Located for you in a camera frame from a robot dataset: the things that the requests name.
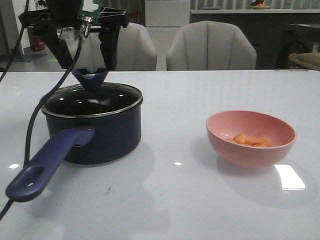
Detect red bin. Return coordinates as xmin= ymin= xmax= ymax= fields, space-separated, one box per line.
xmin=27 ymin=26 xmax=45 ymax=52

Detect white cabinet block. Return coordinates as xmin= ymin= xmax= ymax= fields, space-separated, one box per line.
xmin=144 ymin=0 xmax=190 ymax=71

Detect left grey upholstered chair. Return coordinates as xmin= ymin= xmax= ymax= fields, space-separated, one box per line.
xmin=74 ymin=23 xmax=157 ymax=72

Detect green circuit board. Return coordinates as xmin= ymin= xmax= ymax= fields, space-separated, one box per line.
xmin=77 ymin=0 xmax=102 ymax=23

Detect fruit plate on counter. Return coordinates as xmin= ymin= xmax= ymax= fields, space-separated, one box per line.
xmin=249 ymin=0 xmax=271 ymax=10

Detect dark blue saucepan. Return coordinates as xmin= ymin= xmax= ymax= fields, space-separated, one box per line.
xmin=5 ymin=97 xmax=143 ymax=202

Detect orange ham slices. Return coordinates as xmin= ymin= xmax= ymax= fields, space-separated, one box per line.
xmin=225 ymin=133 xmax=272 ymax=148

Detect beige cushion seat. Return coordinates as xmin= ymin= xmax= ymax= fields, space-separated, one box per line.
xmin=288 ymin=52 xmax=320 ymax=71

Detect right grey upholstered chair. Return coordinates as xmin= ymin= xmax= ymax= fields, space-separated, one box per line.
xmin=166 ymin=20 xmax=257 ymax=71

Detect pink plastic bowl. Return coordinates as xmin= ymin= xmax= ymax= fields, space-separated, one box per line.
xmin=206 ymin=110 xmax=297 ymax=169

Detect black cable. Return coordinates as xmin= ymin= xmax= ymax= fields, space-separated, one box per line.
xmin=0 ymin=37 xmax=85 ymax=221

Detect glass lid with blue knob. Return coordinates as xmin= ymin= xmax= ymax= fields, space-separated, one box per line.
xmin=41 ymin=67 xmax=143 ymax=119

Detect dark side table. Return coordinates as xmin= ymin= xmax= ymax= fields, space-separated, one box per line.
xmin=275 ymin=24 xmax=320 ymax=69

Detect dark grey counter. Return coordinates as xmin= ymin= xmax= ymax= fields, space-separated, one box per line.
xmin=190 ymin=9 xmax=320 ymax=70

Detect grey upholstered chair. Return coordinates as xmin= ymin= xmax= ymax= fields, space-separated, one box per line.
xmin=166 ymin=20 xmax=257 ymax=71
xmin=74 ymin=23 xmax=157 ymax=72

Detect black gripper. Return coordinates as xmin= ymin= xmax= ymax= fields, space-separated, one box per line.
xmin=19 ymin=0 xmax=129 ymax=70

